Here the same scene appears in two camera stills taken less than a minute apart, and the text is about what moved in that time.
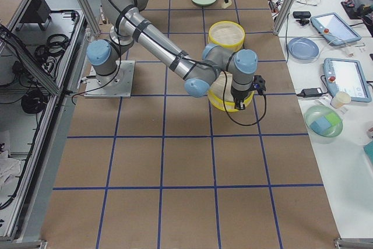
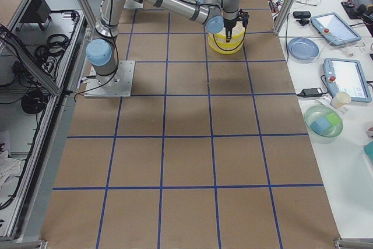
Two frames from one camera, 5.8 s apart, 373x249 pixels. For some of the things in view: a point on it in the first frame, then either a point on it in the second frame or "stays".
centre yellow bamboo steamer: x=227 y=34 stays
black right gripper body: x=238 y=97 to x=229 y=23
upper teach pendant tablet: x=334 y=28 stays
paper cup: x=340 y=98 stays
